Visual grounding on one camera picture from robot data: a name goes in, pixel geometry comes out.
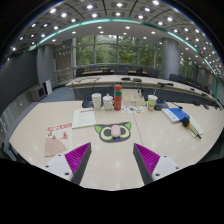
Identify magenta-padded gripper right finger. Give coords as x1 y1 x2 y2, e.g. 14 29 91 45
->
132 143 183 187

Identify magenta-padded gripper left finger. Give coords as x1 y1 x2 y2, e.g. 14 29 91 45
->
42 142 93 186

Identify cat-face mouse pad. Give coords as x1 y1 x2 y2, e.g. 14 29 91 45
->
93 121 133 144

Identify pink paper fan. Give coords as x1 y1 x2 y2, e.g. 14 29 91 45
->
44 137 68 158

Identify red and white magazine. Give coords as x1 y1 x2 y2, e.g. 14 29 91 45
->
45 122 74 151

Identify white printed paper sheet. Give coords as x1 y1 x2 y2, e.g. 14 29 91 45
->
71 107 97 130

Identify blue and white book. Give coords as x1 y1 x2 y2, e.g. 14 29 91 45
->
161 107 191 125

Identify dark grey conference phone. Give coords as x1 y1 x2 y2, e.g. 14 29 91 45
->
154 99 170 111

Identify colourful sticker sheet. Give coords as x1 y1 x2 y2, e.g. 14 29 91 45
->
121 104 146 115

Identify green-print paper cup with straw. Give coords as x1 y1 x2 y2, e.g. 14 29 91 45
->
146 89 159 112

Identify dark gooseneck microphone base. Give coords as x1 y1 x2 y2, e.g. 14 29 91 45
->
81 98 95 109

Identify stack of white paper cups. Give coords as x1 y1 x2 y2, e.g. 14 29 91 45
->
91 92 103 111

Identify white lidded mug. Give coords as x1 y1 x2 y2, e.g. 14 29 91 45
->
102 93 115 112

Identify grey box monitor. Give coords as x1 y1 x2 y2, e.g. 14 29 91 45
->
29 84 47 103

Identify white floor appliance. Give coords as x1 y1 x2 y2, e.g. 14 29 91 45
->
43 78 54 96

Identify red bottle with green band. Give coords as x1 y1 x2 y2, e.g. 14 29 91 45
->
113 84 123 112

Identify black tabletop microphone console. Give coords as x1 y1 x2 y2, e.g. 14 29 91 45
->
157 81 175 88

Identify group of dark office chairs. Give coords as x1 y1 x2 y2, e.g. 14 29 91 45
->
75 64 221 111

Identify group of ceiling lights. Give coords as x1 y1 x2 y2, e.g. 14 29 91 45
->
9 0 224 78

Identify black microphone with yellow ring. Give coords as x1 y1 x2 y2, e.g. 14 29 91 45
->
181 116 203 140

